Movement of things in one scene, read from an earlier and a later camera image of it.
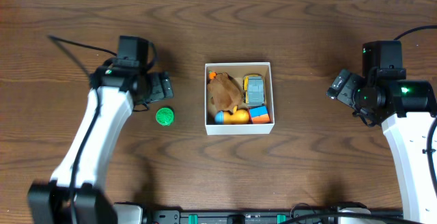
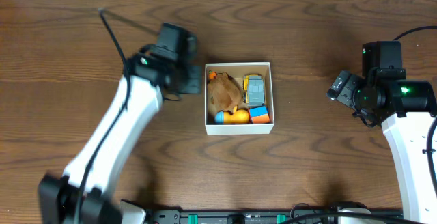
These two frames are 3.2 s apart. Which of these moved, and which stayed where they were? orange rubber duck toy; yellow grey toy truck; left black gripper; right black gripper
Moved: left black gripper
Stayed: right black gripper; orange rubber duck toy; yellow grey toy truck
